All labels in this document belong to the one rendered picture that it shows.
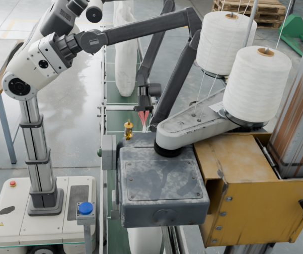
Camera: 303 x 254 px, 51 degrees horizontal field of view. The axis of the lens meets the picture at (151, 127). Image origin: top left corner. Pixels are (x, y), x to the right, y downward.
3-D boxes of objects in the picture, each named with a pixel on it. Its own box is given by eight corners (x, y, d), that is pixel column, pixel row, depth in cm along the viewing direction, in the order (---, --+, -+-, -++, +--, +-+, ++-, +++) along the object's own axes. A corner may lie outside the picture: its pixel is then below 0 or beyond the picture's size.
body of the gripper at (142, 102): (154, 109, 163) (153, 94, 164) (134, 109, 162) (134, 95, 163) (152, 111, 170) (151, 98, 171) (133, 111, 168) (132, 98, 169)
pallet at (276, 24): (210, 12, 672) (212, 5, 664) (264, 15, 686) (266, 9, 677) (220, 25, 607) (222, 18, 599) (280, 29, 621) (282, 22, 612)
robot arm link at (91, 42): (198, 0, 115) (202, 1, 106) (205, 38, 120) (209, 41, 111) (82, 31, 120) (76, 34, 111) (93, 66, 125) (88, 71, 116)
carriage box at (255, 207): (188, 192, 126) (203, 130, 107) (268, 189, 131) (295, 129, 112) (204, 248, 107) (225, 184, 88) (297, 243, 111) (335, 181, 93)
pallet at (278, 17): (212, 5, 663) (213, -2, 654) (266, 8, 680) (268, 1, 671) (224, 19, 596) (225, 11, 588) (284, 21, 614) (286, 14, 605)
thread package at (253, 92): (214, 94, 90) (228, 38, 80) (262, 95, 92) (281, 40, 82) (231, 126, 78) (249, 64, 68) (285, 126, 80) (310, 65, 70)
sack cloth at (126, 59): (115, 73, 337) (116, 4, 294) (135, 74, 340) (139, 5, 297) (114, 97, 300) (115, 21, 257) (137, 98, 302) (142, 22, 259)
